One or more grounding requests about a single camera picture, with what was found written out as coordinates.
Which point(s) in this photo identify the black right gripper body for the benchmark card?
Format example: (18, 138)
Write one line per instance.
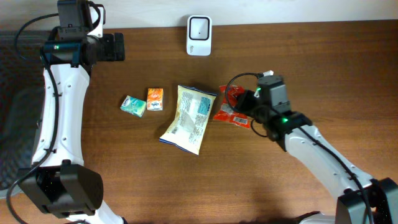
(249, 106)

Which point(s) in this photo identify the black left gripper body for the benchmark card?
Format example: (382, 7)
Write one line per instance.
(107, 48)

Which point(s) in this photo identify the red snack packet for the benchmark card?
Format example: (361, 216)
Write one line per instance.
(225, 113)

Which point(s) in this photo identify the green tissue pack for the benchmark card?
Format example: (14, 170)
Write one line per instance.
(133, 106)

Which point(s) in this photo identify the orange tissue pack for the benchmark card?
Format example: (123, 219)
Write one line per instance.
(155, 98)

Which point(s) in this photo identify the cream snack bag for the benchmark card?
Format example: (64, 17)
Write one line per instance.
(193, 110)

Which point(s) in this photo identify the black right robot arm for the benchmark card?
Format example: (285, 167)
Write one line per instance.
(360, 198)

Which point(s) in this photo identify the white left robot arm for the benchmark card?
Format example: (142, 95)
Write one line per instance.
(58, 183)

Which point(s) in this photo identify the white barcode scanner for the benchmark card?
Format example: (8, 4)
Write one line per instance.
(199, 35)

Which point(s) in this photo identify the grey plastic mesh basket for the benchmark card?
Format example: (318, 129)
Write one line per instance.
(22, 97)

